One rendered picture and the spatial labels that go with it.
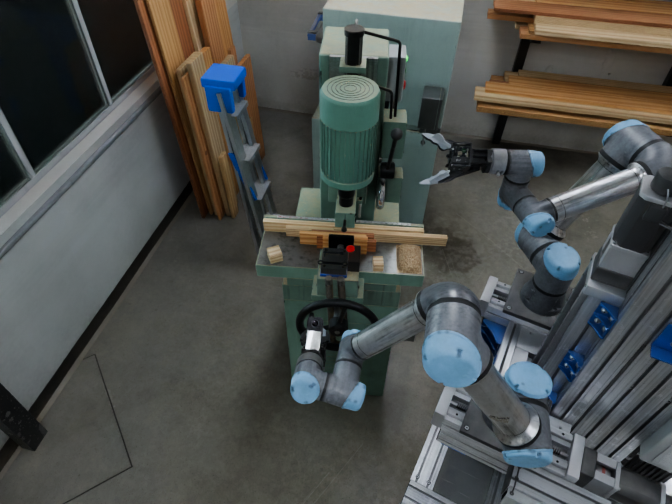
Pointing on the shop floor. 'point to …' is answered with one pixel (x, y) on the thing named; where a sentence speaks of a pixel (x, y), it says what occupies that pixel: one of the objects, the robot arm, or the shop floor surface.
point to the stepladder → (213, 78)
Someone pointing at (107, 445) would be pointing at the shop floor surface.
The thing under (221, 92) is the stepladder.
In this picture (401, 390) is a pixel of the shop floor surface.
